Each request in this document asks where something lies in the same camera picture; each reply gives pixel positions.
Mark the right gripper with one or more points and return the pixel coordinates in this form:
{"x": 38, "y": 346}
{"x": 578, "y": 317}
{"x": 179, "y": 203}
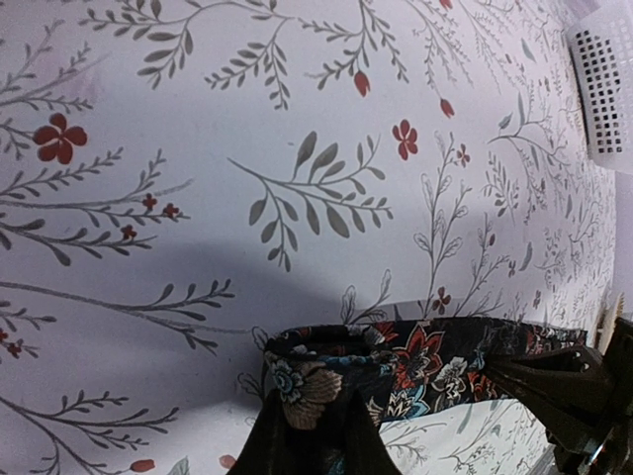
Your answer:
{"x": 583, "y": 398}

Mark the dark floral necktie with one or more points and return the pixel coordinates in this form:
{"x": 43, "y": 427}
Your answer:
{"x": 403, "y": 369}

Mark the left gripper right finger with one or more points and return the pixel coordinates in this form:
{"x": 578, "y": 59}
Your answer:
{"x": 362, "y": 450}

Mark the floral patterned table mat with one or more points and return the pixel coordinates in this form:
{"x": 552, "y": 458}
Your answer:
{"x": 181, "y": 180}

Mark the white plastic basket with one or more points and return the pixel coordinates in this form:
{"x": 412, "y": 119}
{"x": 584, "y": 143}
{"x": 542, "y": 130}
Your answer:
{"x": 600, "y": 45}

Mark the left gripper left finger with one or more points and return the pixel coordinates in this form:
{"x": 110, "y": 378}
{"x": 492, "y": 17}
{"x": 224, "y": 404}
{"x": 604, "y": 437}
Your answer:
{"x": 273, "y": 446}

